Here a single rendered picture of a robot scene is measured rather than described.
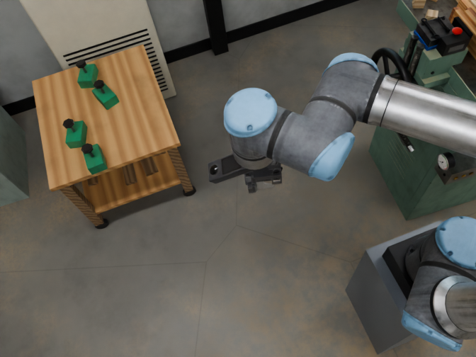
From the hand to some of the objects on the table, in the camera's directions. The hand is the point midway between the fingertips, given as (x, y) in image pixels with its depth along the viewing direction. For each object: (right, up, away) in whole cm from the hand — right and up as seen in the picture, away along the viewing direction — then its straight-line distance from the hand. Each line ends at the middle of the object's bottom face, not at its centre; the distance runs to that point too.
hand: (251, 185), depth 104 cm
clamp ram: (+67, +46, +38) cm, 89 cm away
